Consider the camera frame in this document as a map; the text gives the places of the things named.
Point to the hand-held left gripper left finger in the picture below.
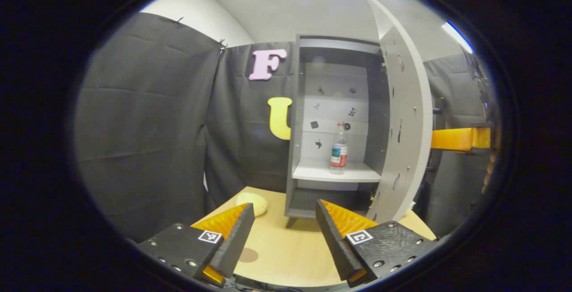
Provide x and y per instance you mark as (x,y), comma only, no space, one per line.
(234,243)

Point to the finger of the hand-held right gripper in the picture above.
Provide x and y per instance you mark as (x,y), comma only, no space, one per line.
(456,139)

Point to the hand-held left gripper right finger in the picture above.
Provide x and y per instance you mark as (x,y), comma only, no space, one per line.
(333,243)

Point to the brown round coaster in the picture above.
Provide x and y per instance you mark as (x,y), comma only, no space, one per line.
(249,255)

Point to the clear plastic bottle red label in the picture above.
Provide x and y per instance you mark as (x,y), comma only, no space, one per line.
(338,155)

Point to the dark grey cabinet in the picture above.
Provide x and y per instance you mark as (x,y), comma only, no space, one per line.
(295,149)

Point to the pale yellow round bread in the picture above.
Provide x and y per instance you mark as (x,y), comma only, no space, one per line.
(252,203)

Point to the ceiling light panel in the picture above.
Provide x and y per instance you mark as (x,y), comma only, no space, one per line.
(458,37)

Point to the black backdrop cloth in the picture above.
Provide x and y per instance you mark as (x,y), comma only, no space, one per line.
(147,126)

